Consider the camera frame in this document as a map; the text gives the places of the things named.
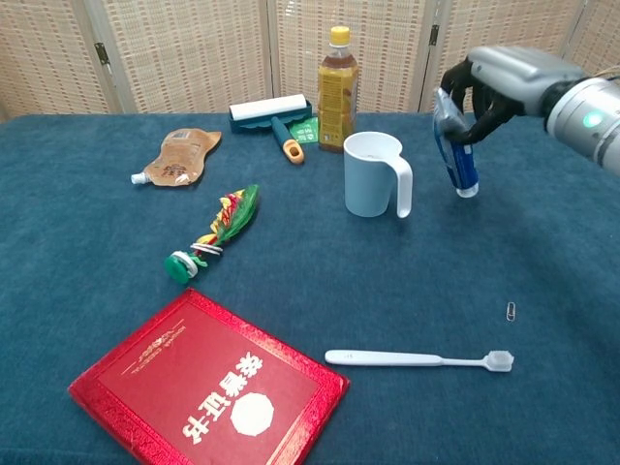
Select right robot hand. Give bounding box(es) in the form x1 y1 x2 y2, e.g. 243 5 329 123
438 46 588 146

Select blue white toothpaste tube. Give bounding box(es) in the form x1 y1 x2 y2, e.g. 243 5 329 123
432 87 481 199

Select white toothbrush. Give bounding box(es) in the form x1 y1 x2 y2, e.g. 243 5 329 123
324 349 515 374

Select yellow tea bottle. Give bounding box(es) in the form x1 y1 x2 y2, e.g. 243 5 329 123
317 26 360 154

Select green sachet packet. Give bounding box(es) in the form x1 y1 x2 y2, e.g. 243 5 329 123
289 116 320 145

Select teal lint roller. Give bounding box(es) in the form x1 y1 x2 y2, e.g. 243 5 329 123
228 94 314 165

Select colourful feather shuttlecock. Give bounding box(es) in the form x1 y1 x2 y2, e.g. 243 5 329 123
163 183 262 285

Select woven folding screen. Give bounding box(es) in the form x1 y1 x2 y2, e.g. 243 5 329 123
0 0 620 122

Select brown spout pouch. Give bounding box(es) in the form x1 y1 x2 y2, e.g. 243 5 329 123
130 127 223 187

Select red certificate book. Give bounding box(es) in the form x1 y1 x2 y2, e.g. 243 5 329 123
68 287 351 465

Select blue table cloth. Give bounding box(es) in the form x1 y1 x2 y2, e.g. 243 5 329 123
0 111 620 465

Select light blue plastic mug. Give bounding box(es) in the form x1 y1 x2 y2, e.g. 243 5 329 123
343 131 415 219

